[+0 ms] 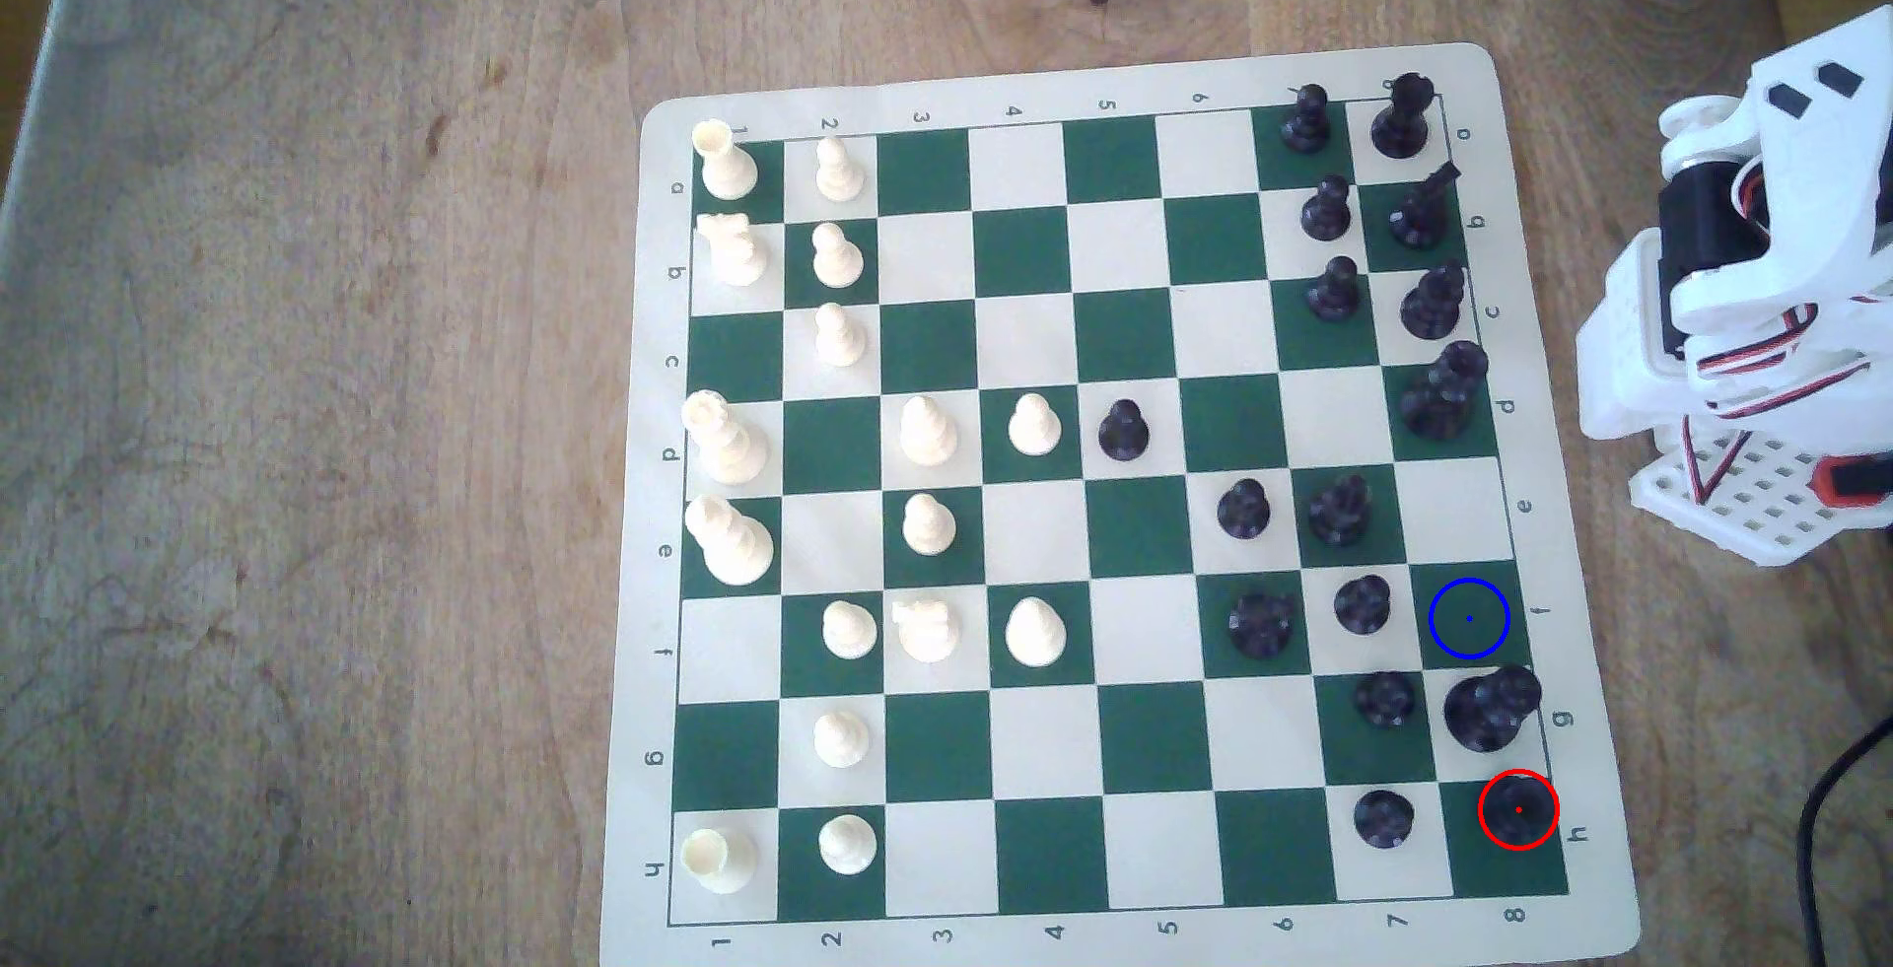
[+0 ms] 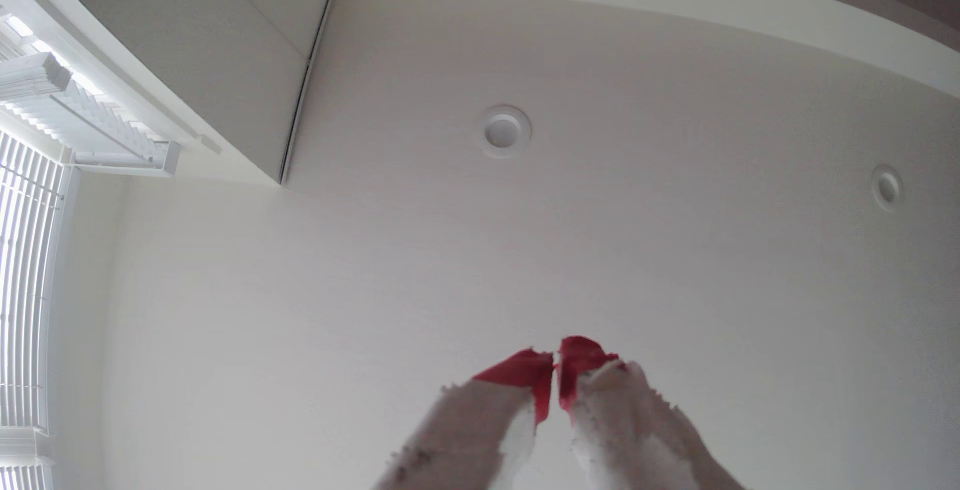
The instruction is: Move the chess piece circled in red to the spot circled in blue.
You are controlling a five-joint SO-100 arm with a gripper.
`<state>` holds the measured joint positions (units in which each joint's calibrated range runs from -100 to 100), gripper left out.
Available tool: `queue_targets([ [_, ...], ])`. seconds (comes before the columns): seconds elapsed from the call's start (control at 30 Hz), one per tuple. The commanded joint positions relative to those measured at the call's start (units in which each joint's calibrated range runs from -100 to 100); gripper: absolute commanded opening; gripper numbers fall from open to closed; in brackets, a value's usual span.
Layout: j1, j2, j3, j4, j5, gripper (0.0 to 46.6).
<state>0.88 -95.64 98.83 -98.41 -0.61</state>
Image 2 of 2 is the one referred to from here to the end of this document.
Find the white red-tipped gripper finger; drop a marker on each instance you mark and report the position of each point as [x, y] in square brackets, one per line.
[480, 422]
[637, 437]

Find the round recessed ceiling light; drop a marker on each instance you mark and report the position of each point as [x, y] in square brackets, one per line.
[887, 187]
[503, 131]

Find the white lowered window blind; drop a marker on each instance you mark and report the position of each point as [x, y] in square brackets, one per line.
[22, 288]

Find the white raised window blind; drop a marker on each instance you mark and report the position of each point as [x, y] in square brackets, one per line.
[82, 119]

